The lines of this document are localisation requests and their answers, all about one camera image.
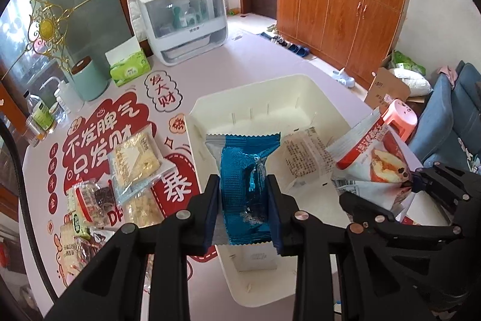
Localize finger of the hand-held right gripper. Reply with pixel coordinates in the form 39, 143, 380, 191
339, 192, 467, 251
411, 162, 481, 224

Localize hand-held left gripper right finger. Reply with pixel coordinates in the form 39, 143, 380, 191
267, 174, 444, 321

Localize pink plastic stool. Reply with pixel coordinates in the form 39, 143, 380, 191
379, 99, 418, 143

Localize wooden wall cabinet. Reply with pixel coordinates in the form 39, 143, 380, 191
276, 0, 416, 90

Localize white squeeze bottle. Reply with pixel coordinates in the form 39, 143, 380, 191
41, 77, 85, 115

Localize pale yellow cracker packet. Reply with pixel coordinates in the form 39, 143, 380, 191
107, 129, 177, 206

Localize green tissue pack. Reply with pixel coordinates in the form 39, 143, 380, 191
104, 36, 151, 88

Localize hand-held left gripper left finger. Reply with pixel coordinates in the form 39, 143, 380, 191
43, 174, 221, 321

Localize cardboard box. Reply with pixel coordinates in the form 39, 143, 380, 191
364, 50, 433, 115

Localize clear popcorn snack packet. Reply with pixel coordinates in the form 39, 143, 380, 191
122, 180, 166, 231

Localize clear bottle green label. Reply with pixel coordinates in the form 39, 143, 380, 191
23, 91, 57, 147

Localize white bottle sterilizer cabinet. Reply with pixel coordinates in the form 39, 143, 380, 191
128, 0, 235, 66

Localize red white snack packet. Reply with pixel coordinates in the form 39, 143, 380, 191
325, 108, 423, 214

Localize blue sofa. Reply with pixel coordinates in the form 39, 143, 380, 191
408, 61, 481, 175

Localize small clear glass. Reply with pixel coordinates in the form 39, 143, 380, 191
49, 103, 70, 124

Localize white stuffed bag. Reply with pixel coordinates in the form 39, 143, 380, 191
389, 67, 431, 98

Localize mint green canister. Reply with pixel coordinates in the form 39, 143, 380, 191
71, 56, 110, 103

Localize white packet red-orange band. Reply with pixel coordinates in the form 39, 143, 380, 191
68, 181, 102, 239

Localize green packets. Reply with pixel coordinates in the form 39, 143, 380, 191
393, 50, 427, 75

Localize gold ornament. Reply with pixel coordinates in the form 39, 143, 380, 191
23, 0, 117, 60

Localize beige cracker packet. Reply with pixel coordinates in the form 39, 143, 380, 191
59, 223, 93, 277

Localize blue foil snack packet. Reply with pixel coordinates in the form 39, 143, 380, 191
205, 132, 282, 245

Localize white plastic storage bin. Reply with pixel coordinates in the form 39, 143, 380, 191
184, 73, 449, 308

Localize pink cloth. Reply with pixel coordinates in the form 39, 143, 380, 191
436, 65, 457, 88

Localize clear printed snack packet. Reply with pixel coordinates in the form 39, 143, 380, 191
282, 127, 337, 190

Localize dark red snack packet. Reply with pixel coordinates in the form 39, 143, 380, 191
81, 238, 105, 262

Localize dark brown snack packet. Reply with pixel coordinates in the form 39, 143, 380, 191
94, 186, 118, 217

